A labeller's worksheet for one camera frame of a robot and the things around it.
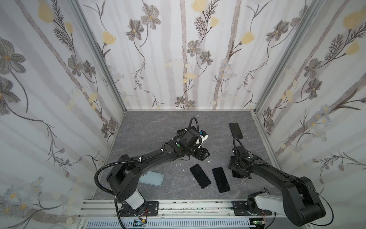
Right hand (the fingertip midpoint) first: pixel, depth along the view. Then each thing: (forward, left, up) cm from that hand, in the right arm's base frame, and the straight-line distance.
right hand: (231, 165), depth 89 cm
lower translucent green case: (-9, +49, -3) cm, 50 cm away
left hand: (+3, +19, +14) cm, 24 cm away
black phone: (-8, +20, -1) cm, 21 cm away
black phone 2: (-9, +8, -1) cm, 12 cm away
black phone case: (+28, -9, -2) cm, 29 cm away
